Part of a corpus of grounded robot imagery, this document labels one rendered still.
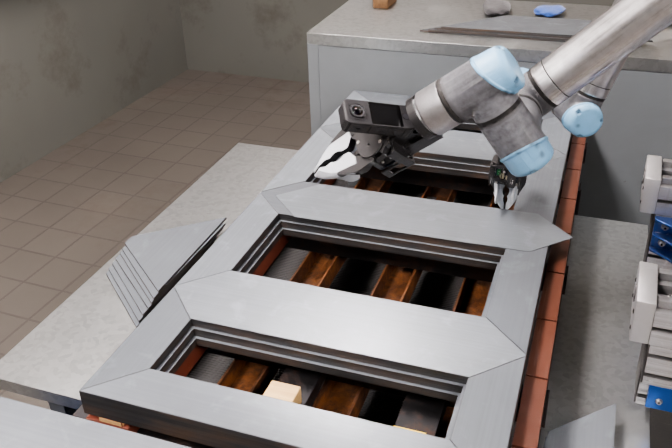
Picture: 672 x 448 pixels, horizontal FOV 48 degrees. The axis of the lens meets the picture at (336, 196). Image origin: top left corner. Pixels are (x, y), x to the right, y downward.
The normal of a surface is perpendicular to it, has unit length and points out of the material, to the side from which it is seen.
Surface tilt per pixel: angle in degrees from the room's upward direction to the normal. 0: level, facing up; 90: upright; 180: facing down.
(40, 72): 90
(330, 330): 0
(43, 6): 90
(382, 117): 37
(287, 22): 90
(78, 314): 0
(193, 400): 0
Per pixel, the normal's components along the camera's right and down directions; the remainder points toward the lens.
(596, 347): -0.03, -0.88
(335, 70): -0.33, 0.46
